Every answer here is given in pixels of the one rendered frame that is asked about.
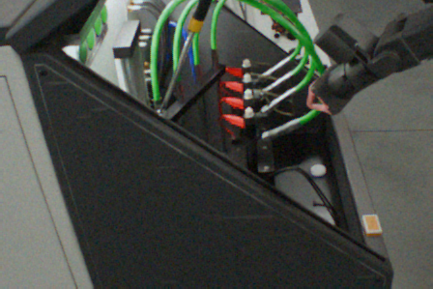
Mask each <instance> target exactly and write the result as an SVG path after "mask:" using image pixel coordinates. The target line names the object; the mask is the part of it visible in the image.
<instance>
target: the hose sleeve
mask: <svg viewBox="0 0 433 289"><path fill-rule="evenodd" d="M302 126H303V125H302V124H301V123H300V118H297V119H295V120H293V121H290V122H289V123H286V124H284V125H282V126H281V127H278V128H276V129H273V130H270V131H269V137H270V139H275V138H278V137H280V136H281V135H283V134H285V133H287V132H290V131H292V130H296V129H298V128H300V127H302Z"/></svg>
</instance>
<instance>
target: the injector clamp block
mask: <svg viewBox="0 0 433 289"><path fill-rule="evenodd" d="M266 105H268V103H267V102H266V100H265V99H262V100H261V101H259V102H257V103H256V104H255V105H254V109H255V113H256V112H258V111H259V110H261V108H262V107H263V106H266ZM255 122H256V132H258V131H259V130H261V129H264V130H265V132H267V131H270V130H271V128H270V119H269V113H268V117H260V118H259V119H258V120H256V121H255ZM255 142H256V145H255V148H256V150H255V157H256V173H257V177H259V178H262V177H266V176H269V175H271V174H274V153H273V145H272V141H270V142H266V143H265V141H264V140H263V139H262V137H261V138H259V139H258V140H256V141H255ZM247 154H248V150H247V142H246V141H245V128H242V127H241V144H239V145H232V141H231V159H232V160H233V161H235V162H237V163H238V164H240V165H241V166H243V167H244V168H245V169H246V170H248V159H247ZM267 182H268V183H270V184H271V185H272V186H273V187H274V176H272V177H271V178H269V179H268V180H267Z"/></svg>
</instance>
